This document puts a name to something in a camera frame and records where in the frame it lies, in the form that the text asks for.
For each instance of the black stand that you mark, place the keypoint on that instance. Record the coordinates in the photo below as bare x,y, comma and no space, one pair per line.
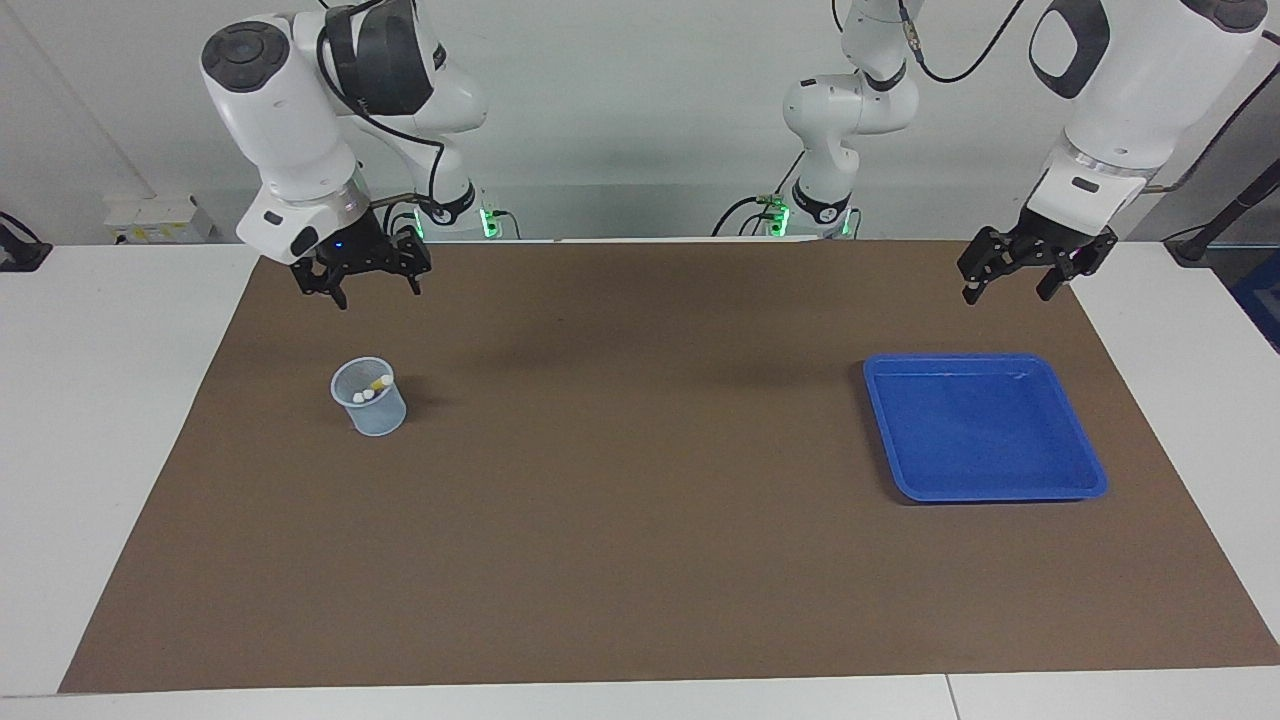
1195,245

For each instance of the black clamp mount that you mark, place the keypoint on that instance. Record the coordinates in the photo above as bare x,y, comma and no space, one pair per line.
20,255

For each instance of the white power box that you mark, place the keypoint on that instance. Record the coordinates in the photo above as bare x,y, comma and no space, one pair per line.
150,222

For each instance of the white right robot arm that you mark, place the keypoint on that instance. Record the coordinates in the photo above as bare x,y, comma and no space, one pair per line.
290,110

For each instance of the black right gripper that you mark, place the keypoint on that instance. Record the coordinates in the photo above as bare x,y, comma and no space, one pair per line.
350,245

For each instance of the blue box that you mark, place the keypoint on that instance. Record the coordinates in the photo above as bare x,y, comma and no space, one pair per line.
1262,300

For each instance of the translucent plastic cup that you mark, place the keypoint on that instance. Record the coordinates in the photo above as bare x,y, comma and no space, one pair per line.
385,420

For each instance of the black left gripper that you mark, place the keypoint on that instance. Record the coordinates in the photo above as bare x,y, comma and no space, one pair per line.
1045,240

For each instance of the brown table mat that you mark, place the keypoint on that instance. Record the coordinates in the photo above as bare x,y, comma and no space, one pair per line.
640,500

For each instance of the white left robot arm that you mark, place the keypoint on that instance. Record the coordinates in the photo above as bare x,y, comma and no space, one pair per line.
1120,100

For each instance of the blue plastic tray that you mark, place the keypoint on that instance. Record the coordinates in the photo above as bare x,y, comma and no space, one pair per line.
980,430

